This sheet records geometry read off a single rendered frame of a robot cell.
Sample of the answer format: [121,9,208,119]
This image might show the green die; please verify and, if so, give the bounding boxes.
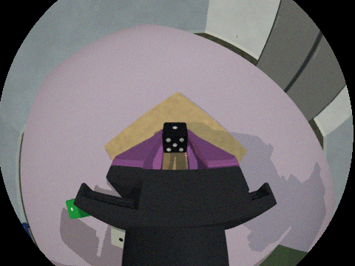
[66,199,90,219]

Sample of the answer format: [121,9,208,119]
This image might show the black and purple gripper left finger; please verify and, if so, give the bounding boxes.
[111,129,164,169]

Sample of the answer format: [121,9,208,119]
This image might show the white die with black pips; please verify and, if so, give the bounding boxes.
[111,226,126,248]

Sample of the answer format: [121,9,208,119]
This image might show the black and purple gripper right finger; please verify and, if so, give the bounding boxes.
[186,129,240,169]

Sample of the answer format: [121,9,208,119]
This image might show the tan square mat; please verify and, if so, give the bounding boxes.
[104,92,247,170]

